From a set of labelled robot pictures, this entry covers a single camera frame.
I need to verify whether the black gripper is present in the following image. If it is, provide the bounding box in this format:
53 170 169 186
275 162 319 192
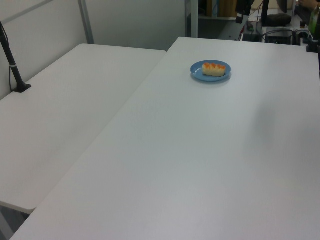
235 0 252 25

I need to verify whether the orange topped bread slice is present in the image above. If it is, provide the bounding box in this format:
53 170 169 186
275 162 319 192
202 62 227 77

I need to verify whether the wooden brown box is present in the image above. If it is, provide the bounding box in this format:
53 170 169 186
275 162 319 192
218 0 237 18

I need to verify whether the small black box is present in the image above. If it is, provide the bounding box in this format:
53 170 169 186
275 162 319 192
243 32 261 43

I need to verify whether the black upright monitor pole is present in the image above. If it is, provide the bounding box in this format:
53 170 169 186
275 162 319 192
260 0 270 27

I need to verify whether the blue and white box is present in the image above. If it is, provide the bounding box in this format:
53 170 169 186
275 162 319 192
206 0 220 17

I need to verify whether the black soft pouch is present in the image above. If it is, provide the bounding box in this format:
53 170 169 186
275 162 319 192
266 13 293 27

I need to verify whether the black electronics box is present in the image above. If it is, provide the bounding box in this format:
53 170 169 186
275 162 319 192
264 27 294 46

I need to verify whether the blue round plate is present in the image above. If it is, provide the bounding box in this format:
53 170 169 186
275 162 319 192
190 59 233 85

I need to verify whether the green bottle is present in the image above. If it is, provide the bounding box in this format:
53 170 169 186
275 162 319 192
308 6 320 41

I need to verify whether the black table clamp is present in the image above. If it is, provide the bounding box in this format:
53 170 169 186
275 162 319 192
305 38 320 54

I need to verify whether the red cable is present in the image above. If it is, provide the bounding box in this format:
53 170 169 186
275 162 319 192
240 0 264 35

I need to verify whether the white shelf frame post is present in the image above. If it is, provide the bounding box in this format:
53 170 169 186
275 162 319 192
185 0 199 39

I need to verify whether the black camera stand pole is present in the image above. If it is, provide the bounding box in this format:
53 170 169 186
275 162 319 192
0 19 33 94

